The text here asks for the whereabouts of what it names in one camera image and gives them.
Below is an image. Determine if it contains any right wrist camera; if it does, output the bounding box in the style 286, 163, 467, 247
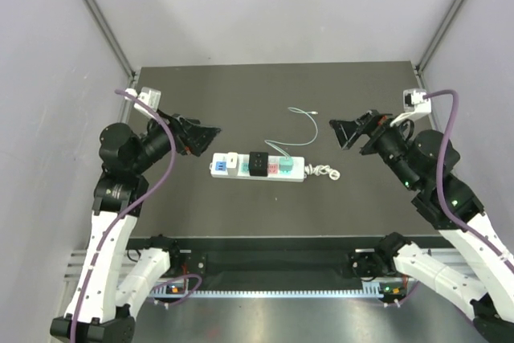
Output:
390, 88, 432, 127

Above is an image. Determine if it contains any aluminium frame post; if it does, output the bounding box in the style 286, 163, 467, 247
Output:
82, 0, 136, 80
414, 0, 466, 76

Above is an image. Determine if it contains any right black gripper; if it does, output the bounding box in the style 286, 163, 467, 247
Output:
328, 108, 418, 190

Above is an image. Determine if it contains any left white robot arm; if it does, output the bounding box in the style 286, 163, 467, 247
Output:
50, 112, 221, 342

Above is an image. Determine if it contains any grey slotted cable duct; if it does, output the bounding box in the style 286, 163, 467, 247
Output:
148, 280, 406, 298

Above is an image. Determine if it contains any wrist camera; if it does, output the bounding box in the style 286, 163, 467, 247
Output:
124, 87, 161, 119
390, 88, 432, 127

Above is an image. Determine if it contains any left aluminium frame post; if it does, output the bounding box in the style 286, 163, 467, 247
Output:
82, 0, 136, 80

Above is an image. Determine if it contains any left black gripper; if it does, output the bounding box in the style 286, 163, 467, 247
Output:
130, 108, 221, 174

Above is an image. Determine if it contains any white power strip cord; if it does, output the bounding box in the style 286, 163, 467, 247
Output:
304, 163, 341, 181

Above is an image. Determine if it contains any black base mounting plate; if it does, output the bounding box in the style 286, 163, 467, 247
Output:
177, 236, 397, 290

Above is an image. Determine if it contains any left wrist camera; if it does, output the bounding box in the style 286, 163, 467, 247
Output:
124, 87, 161, 119

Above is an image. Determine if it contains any white cube adapter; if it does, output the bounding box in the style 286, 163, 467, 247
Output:
226, 152, 239, 174

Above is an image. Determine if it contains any white power strip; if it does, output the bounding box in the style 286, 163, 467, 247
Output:
210, 153, 305, 182

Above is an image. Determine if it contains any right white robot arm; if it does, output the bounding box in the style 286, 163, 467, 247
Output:
329, 110, 513, 342

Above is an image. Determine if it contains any teal charger block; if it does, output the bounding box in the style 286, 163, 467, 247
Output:
279, 157, 294, 175

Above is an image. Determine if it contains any right aluminium frame post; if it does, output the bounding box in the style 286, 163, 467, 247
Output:
414, 0, 466, 76

